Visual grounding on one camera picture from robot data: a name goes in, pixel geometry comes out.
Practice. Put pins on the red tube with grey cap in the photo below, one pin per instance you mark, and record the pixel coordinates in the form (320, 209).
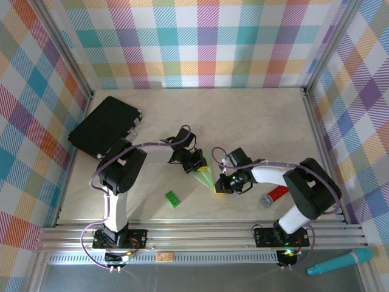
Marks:
(275, 194)

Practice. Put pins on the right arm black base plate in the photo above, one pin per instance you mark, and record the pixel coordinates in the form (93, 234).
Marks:
(264, 237)

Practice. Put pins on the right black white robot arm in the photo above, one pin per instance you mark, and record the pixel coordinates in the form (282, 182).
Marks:
(310, 188)

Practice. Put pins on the green toy brick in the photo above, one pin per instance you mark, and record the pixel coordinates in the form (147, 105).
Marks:
(172, 199)

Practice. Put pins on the small black electronics box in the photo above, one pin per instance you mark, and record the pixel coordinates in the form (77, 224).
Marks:
(117, 258)
(288, 257)

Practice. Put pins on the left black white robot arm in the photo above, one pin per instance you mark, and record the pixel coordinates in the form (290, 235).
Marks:
(121, 170)

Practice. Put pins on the black flat case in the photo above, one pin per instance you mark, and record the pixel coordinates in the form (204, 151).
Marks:
(103, 127)

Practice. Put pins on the aluminium corner post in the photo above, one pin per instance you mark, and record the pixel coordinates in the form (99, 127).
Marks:
(331, 45)
(64, 48)

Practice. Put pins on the aluminium side rail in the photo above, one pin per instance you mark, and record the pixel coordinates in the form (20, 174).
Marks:
(71, 176)
(322, 137)

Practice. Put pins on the light green paper sheet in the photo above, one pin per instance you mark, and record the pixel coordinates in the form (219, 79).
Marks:
(208, 178)

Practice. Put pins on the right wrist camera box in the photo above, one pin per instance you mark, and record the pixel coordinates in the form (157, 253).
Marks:
(240, 156)

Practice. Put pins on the teal marker pen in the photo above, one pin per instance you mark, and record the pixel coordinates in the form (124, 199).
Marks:
(340, 261)

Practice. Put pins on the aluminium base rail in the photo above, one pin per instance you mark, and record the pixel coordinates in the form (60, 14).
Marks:
(197, 240)

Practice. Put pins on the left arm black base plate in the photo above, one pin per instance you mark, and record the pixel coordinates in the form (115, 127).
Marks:
(136, 238)

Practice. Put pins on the small orange label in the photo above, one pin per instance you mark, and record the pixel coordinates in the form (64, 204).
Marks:
(165, 257)

